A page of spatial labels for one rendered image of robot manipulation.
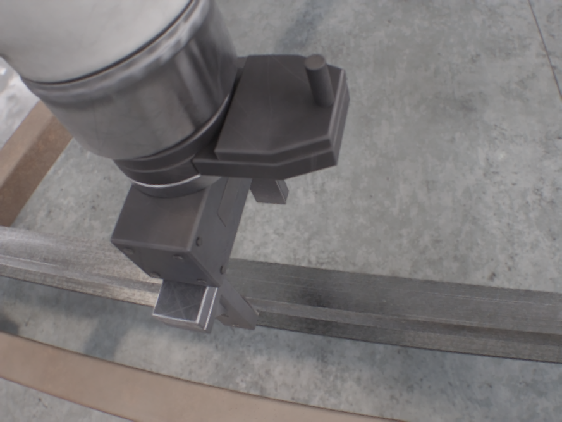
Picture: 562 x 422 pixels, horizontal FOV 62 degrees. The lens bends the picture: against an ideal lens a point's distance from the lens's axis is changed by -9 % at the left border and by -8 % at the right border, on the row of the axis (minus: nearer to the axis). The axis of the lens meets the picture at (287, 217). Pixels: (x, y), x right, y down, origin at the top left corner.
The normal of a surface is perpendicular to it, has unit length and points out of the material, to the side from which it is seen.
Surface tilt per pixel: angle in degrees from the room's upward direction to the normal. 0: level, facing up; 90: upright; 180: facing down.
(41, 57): 101
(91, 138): 90
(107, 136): 90
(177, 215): 0
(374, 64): 0
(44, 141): 90
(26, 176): 90
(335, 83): 0
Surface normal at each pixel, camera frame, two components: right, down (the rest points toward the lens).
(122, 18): 0.57, 0.75
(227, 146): -0.22, -0.48
